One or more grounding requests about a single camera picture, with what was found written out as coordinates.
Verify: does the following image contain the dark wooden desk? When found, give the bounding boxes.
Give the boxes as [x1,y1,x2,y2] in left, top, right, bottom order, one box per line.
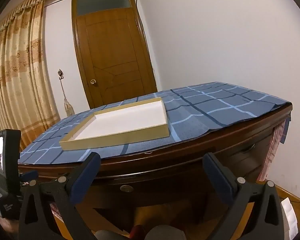
[17,104,293,240]

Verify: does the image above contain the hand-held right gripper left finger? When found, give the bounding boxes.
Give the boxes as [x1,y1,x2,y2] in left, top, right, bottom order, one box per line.
[18,152,102,240]

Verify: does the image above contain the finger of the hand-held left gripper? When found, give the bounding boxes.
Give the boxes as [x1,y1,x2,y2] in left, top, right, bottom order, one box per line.
[19,170,39,184]

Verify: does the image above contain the beige curtain tassel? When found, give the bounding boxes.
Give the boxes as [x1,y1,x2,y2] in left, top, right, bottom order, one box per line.
[61,79,74,117]

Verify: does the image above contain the beige patterned curtain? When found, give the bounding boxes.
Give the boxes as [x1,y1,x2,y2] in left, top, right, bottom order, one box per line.
[0,0,138,153]

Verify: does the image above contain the pink patterned hanging cloth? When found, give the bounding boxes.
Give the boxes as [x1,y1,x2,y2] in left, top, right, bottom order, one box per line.
[259,122,287,182]

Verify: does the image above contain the brown wooden door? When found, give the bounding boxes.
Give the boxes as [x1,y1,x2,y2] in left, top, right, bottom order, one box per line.
[71,0,158,109]

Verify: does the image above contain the blue plaid tablecloth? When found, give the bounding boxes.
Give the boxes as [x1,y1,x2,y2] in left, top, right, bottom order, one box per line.
[19,81,293,165]

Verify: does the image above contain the thin wall cable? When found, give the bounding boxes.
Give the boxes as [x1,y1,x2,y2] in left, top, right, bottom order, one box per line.
[132,0,143,30]

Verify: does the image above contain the side desk drawer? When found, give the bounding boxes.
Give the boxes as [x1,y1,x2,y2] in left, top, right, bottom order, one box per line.
[225,130,275,180]

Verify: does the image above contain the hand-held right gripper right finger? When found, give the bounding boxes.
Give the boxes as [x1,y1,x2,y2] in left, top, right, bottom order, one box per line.
[202,152,284,240]

